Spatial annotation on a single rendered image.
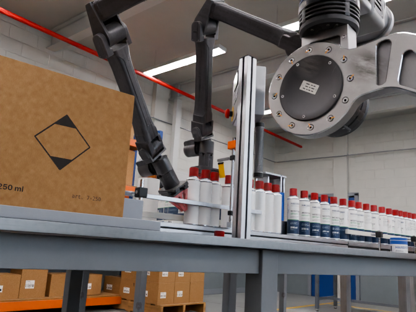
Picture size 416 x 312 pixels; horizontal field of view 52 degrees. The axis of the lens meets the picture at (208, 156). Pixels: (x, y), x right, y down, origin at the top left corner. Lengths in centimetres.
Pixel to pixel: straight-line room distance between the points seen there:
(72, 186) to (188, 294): 495
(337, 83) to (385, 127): 868
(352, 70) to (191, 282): 506
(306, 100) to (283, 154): 951
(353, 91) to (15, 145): 63
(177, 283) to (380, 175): 524
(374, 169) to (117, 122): 866
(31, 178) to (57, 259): 15
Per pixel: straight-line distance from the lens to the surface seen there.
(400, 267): 174
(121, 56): 129
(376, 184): 935
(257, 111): 156
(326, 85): 89
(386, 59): 88
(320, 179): 984
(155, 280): 542
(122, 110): 94
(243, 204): 145
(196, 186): 151
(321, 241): 197
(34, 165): 85
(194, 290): 582
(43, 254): 83
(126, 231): 85
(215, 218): 156
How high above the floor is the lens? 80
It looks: 13 degrees up
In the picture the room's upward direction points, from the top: 3 degrees clockwise
